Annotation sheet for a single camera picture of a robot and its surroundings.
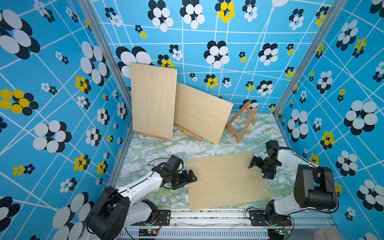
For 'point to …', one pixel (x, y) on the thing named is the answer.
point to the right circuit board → (276, 234)
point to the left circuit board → (147, 232)
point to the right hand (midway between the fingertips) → (257, 170)
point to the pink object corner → (327, 233)
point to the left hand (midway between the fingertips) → (193, 181)
